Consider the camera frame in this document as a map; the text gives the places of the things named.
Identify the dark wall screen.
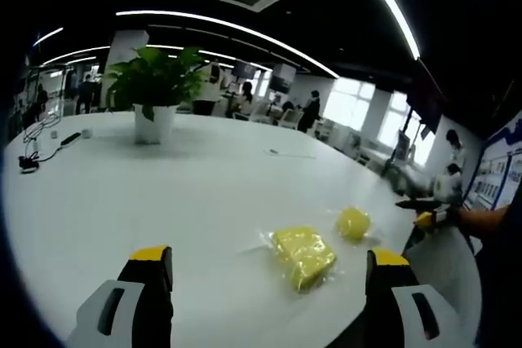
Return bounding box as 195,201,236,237
414,58,446,134

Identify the green leafy plant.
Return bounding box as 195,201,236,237
100,46,210,122

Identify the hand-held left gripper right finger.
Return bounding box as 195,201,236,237
365,248,462,348

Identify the person's dark clothing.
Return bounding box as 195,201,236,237
471,200,522,348

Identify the white office chair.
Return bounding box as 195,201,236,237
276,108,306,130

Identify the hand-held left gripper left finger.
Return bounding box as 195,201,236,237
67,244,175,348

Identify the long ceiling light strip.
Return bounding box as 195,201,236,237
115,9,340,79

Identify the rectangular yellow silicone block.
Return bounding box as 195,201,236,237
269,224,339,293

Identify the small black device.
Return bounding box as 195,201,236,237
17,155,41,174

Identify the round yellow silicone block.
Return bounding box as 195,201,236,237
334,206,372,243

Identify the white plant pot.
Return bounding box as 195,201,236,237
133,103,179,146

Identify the blue wall poster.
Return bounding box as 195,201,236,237
463,110,522,211

